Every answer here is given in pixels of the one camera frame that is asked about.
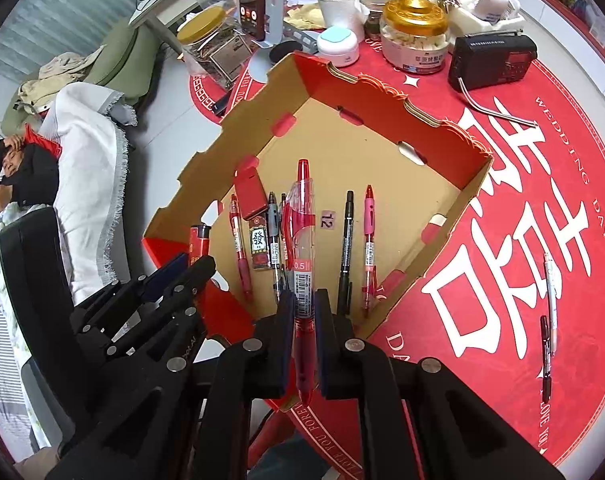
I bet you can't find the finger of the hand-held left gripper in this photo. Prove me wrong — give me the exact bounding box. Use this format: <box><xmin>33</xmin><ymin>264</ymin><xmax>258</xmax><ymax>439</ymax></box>
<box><xmin>82</xmin><ymin>256</ymin><xmax>217</xmax><ymax>361</ymax></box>
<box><xmin>72</xmin><ymin>254</ymin><xmax>189</xmax><ymax>333</ymax></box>

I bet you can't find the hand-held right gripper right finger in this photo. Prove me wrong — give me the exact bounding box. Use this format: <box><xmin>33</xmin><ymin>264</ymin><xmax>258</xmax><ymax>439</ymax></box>
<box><xmin>315</xmin><ymin>289</ymin><xmax>565</xmax><ymax>480</ymax></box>

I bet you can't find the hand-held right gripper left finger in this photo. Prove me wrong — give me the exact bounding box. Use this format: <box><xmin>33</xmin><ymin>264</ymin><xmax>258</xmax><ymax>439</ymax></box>
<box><xmin>47</xmin><ymin>302</ymin><xmax>296</xmax><ymax>480</ymax></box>

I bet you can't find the plain red lighter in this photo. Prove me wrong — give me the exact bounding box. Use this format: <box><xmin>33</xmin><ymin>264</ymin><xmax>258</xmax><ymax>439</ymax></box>
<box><xmin>189</xmin><ymin>225</ymin><xmax>213</xmax><ymax>263</ymax></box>

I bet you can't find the red gel pen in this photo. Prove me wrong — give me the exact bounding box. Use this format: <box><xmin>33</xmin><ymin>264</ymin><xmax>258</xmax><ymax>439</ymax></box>
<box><xmin>228</xmin><ymin>194</ymin><xmax>254</xmax><ymax>302</ymax></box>
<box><xmin>281</xmin><ymin>159</ymin><xmax>319</xmax><ymax>407</ymax></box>

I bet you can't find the printed red lighter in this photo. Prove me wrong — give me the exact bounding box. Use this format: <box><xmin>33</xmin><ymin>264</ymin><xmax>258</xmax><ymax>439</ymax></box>
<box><xmin>250</xmin><ymin>217</ymin><xmax>274</xmax><ymax>270</ymax></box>

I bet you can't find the black marker pen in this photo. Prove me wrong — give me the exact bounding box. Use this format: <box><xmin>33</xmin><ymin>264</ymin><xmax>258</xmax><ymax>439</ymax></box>
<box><xmin>337</xmin><ymin>190</ymin><xmax>356</xmax><ymax>313</ymax></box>

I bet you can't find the red rectangular case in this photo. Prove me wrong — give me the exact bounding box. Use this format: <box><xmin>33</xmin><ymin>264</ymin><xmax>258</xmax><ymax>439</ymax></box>
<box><xmin>234</xmin><ymin>166</ymin><xmax>269</xmax><ymax>220</ymax></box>

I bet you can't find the pink gel pen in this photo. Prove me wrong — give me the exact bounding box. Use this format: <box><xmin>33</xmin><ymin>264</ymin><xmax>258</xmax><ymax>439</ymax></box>
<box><xmin>361</xmin><ymin>185</ymin><xmax>379</xmax><ymax>317</ymax></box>

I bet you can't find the red cardboard box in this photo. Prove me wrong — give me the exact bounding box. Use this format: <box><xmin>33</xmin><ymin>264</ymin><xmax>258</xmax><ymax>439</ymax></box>
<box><xmin>142</xmin><ymin>51</ymin><xmax>494</xmax><ymax>413</ymax></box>

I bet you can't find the black chair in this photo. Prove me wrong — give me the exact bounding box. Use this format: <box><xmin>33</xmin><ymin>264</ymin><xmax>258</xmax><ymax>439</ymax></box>
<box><xmin>0</xmin><ymin>207</ymin><xmax>80</xmax><ymax>401</ymax></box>

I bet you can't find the white fringed blanket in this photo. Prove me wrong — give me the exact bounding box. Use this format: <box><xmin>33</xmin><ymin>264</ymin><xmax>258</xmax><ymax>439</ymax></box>
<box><xmin>37</xmin><ymin>82</ymin><xmax>138</xmax><ymax>306</ymax></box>

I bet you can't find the red printed tablecloth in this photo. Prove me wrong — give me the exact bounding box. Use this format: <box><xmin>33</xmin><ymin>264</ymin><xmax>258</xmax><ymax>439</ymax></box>
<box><xmin>189</xmin><ymin>35</ymin><xmax>605</xmax><ymax>480</ymax></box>

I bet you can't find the green cushion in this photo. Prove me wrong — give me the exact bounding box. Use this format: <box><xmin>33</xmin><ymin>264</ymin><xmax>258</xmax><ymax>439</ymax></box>
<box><xmin>85</xmin><ymin>24</ymin><xmax>166</xmax><ymax>103</ymax></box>

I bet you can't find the clear jar with gold lid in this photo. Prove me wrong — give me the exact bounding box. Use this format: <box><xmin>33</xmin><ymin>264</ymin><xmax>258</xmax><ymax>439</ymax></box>
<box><xmin>176</xmin><ymin>8</ymin><xmax>256</xmax><ymax>92</ymax></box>

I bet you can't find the beige clothes pile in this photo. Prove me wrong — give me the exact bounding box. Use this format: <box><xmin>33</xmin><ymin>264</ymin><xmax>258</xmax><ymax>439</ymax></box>
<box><xmin>17</xmin><ymin>50</ymin><xmax>106</xmax><ymax>111</ymax></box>

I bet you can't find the white pen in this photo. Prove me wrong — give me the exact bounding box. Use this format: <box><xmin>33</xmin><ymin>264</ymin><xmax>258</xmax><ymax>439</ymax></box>
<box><xmin>542</xmin><ymin>252</ymin><xmax>559</xmax><ymax>356</ymax></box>

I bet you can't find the white desk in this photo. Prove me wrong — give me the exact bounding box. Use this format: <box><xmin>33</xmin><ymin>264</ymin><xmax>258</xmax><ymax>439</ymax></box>
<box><xmin>128</xmin><ymin>0</ymin><xmax>218</xmax><ymax>56</ymax></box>

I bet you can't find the grey phone stand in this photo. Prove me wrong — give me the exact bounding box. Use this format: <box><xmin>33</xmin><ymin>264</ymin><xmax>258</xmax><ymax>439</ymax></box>
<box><xmin>247</xmin><ymin>0</ymin><xmax>319</xmax><ymax>83</ymax></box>

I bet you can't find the white container with teal lid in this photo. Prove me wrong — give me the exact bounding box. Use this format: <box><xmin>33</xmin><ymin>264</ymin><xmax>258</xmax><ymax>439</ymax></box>
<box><xmin>316</xmin><ymin>26</ymin><xmax>359</xmax><ymax>68</ymax></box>

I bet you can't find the smartphone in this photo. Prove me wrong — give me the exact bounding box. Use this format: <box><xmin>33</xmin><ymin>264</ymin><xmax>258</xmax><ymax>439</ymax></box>
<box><xmin>237</xmin><ymin>0</ymin><xmax>267</xmax><ymax>41</ymax></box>

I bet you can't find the white paper roll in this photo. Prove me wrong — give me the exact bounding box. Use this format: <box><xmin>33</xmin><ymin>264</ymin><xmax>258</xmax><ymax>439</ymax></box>
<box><xmin>315</xmin><ymin>0</ymin><xmax>365</xmax><ymax>41</ymax></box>

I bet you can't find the white jar with gold lid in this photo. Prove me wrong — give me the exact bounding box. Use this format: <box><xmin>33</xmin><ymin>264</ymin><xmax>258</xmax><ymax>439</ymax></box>
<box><xmin>381</xmin><ymin>0</ymin><xmax>450</xmax><ymax>76</ymax></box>

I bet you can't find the small dark jar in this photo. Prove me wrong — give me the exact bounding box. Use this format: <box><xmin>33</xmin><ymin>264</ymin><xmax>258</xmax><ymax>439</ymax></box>
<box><xmin>358</xmin><ymin>0</ymin><xmax>398</xmax><ymax>43</ymax></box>

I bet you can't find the black radio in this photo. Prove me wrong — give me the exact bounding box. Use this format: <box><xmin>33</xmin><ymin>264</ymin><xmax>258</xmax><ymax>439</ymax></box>
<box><xmin>448</xmin><ymin>30</ymin><xmax>539</xmax><ymax>128</ymax></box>

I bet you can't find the white tissue holder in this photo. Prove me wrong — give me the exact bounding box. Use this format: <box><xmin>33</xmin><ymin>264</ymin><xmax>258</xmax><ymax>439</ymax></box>
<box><xmin>449</xmin><ymin>0</ymin><xmax>525</xmax><ymax>36</ymax></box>

